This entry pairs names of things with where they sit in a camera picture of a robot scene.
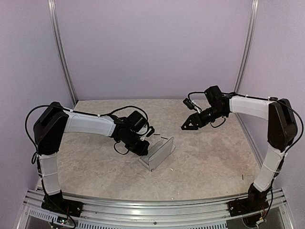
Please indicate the front aluminium rail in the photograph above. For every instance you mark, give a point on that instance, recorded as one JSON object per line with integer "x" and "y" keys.
{"x": 102, "y": 213}

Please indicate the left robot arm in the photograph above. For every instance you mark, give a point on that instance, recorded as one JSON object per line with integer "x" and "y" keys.
{"x": 56, "y": 121}

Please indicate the aluminium frame post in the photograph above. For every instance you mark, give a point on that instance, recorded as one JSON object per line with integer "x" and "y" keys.
{"x": 247, "y": 45}
{"x": 60, "y": 50}

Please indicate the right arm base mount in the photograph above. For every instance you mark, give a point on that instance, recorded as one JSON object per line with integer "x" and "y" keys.
{"x": 243, "y": 206}

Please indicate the white paper box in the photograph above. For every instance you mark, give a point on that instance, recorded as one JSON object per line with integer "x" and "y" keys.
{"x": 158, "y": 153}

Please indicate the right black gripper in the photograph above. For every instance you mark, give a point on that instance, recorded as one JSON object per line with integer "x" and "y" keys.
{"x": 195, "y": 119}

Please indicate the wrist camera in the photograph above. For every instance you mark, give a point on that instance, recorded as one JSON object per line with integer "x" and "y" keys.
{"x": 192, "y": 105}
{"x": 145, "y": 132}

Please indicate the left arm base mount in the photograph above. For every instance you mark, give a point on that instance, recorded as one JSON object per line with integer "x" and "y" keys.
{"x": 66, "y": 207}

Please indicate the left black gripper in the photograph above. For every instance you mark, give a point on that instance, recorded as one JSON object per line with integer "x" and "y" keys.
{"x": 142, "y": 150}

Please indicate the left aluminium frame post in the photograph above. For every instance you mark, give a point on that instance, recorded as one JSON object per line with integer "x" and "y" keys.
{"x": 60, "y": 50}

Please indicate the right aluminium frame post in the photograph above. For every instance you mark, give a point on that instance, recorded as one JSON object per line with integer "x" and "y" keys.
{"x": 247, "y": 45}

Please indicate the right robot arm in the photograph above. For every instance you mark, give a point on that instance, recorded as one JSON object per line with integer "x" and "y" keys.
{"x": 281, "y": 126}

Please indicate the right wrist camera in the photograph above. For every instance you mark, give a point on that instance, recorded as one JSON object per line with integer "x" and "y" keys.
{"x": 192, "y": 105}

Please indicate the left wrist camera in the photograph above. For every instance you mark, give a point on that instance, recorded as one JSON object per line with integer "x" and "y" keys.
{"x": 145, "y": 132}

